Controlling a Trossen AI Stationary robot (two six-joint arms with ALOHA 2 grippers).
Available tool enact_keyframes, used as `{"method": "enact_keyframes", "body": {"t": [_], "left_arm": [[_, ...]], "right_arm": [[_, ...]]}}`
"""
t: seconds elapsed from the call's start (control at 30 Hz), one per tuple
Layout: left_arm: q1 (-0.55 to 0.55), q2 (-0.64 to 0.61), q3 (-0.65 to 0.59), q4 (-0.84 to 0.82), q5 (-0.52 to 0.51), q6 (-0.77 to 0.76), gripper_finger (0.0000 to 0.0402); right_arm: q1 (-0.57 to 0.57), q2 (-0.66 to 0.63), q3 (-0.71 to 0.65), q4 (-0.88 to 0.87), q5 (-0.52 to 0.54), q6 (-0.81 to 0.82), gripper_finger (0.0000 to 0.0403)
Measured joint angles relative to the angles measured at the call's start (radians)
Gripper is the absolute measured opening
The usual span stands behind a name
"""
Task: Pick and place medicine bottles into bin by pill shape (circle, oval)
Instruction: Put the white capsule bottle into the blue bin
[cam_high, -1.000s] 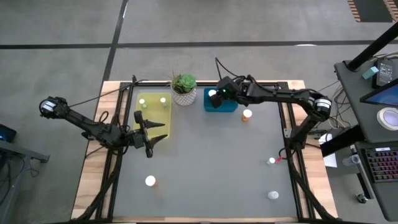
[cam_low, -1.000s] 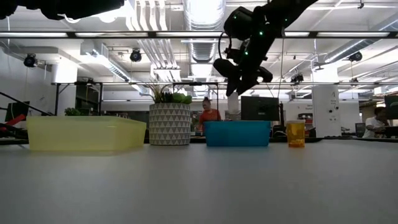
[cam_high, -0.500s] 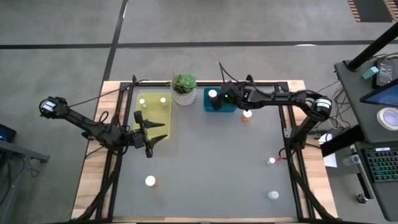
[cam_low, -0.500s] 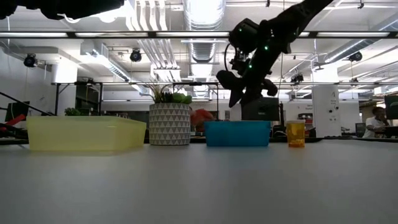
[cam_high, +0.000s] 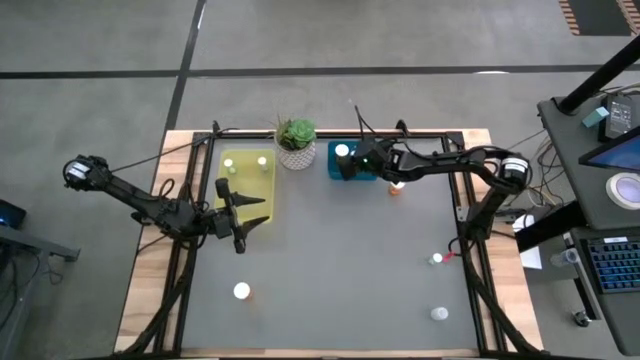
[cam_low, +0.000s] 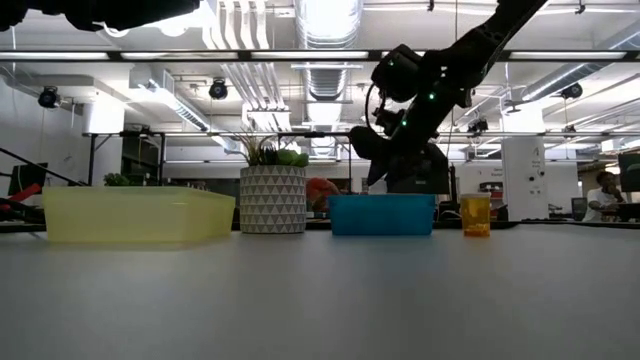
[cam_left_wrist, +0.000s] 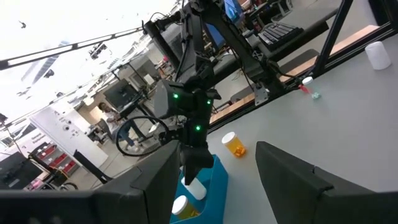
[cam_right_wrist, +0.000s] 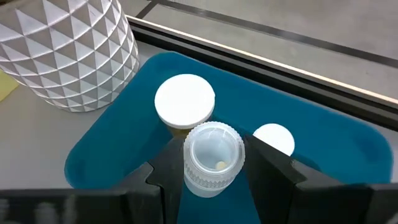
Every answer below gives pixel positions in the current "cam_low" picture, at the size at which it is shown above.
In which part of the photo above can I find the black computer monitor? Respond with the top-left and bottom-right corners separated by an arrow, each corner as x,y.
617,152 -> 640,194
7,161 -> 50,197
428,154 -> 451,196

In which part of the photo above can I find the red plastic clip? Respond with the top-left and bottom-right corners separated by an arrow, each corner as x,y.
0,182 -> 44,212

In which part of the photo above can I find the black background workstation frame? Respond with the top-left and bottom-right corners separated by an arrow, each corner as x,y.
82,130 -> 167,187

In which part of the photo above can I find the white building column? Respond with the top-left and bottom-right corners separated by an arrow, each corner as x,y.
82,102 -> 125,187
500,105 -> 547,222

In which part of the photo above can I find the triangle-patterned grey plant pot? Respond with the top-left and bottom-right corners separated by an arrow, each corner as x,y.
239,165 -> 308,235

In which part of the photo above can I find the small green plant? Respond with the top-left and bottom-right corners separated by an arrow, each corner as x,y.
102,172 -> 132,188

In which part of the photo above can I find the orange pill bottle white cap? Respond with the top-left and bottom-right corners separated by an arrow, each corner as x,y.
459,192 -> 493,239

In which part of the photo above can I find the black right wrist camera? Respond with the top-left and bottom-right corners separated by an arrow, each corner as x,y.
370,106 -> 409,139

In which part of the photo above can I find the person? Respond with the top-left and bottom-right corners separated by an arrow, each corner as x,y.
581,170 -> 627,223
305,176 -> 342,214

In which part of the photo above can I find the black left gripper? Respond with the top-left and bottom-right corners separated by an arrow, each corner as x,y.
28,0 -> 202,32

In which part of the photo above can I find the yellow translucent plastic bin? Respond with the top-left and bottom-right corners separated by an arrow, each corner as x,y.
41,185 -> 237,245

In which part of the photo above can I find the silver ventilation duct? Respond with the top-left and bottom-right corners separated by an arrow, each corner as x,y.
293,0 -> 363,156

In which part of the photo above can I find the blue plastic bin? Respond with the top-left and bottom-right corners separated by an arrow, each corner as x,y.
327,193 -> 437,237

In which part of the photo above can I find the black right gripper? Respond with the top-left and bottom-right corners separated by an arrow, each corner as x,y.
348,125 -> 431,196

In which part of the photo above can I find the green artificial plant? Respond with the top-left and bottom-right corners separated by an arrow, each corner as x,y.
233,130 -> 310,168

